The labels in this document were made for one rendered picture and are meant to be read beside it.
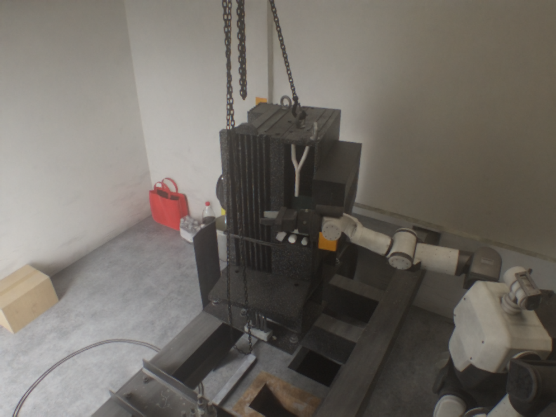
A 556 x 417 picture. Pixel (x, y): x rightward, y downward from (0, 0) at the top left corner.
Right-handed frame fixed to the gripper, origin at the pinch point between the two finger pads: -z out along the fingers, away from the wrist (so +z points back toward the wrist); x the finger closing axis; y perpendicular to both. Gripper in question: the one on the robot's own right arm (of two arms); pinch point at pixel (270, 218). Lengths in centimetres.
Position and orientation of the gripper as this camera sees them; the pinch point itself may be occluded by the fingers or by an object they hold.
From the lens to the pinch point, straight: 144.0
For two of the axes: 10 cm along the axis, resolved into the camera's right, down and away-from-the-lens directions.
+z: 9.7, 0.9, -2.1
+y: -0.2, -8.8, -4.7
